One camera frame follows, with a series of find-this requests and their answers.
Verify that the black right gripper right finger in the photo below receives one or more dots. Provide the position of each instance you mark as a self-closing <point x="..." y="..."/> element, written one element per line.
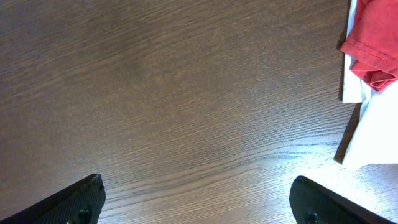
<point x="312" y="203"/>

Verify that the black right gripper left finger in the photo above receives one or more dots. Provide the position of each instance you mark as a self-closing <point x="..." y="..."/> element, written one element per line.
<point x="81" y="202"/>

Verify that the white garment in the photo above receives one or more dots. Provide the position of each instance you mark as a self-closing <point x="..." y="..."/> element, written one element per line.
<point x="374" y="140"/>

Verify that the red t-shirt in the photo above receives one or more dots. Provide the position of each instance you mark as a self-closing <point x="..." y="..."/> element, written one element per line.
<point x="373" y="43"/>

